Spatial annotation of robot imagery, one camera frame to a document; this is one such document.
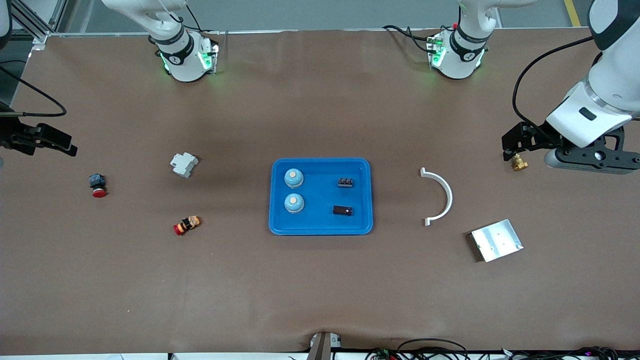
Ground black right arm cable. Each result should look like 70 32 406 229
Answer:
0 66 68 119

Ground tangled black cable bundle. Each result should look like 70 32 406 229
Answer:
500 346 640 360

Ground blue plastic tray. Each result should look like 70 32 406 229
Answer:
268 158 374 236

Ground aluminium frame profile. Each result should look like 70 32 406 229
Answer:
10 0 68 51

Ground black base cable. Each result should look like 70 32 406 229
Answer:
382 24 436 53
183 3 203 33

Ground red mushroom push button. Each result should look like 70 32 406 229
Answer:
88 173 108 199

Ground white circuit breaker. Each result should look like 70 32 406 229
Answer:
169 152 200 179

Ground brown table cover mat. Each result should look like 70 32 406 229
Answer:
0 27 640 357

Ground grey metal clamp bracket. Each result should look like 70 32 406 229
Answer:
306 331 343 360

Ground white curved plastic bracket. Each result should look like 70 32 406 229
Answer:
420 167 454 227

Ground coloured connector wires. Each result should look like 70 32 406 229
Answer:
365 347 401 360

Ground black cable loop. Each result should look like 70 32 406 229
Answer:
397 338 471 360

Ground red yellow emergency stop button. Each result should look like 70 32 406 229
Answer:
173 215 202 237

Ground silver metal plate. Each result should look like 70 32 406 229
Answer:
469 219 524 263

